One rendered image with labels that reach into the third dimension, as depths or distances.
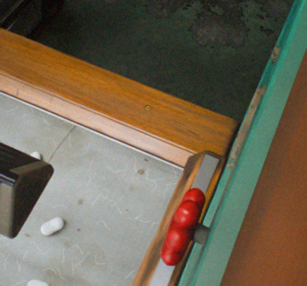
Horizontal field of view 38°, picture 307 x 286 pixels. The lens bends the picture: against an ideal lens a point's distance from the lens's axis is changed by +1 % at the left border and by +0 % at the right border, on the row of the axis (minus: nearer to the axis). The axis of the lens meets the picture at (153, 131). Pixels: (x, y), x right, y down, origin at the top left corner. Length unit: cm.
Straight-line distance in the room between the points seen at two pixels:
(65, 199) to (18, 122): 18
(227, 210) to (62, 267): 56
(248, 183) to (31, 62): 71
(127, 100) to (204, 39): 108
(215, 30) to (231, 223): 171
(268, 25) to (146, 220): 134
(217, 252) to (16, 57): 74
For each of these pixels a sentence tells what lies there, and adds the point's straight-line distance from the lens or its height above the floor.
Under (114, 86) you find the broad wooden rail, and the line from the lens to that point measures 84.
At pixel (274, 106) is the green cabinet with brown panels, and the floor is 127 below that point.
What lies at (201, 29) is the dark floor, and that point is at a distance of 190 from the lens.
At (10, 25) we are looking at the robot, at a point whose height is 20.
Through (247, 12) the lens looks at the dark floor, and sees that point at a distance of 199.
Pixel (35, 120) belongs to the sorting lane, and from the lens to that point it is 85.
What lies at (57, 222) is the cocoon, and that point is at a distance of 75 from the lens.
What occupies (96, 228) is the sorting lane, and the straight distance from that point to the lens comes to 76.
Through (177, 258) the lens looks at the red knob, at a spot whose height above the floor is 125.
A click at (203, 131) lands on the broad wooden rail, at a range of 80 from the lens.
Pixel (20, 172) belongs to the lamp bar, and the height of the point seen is 111.
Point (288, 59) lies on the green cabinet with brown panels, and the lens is 27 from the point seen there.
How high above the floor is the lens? 148
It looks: 65 degrees down
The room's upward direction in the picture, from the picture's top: 2 degrees clockwise
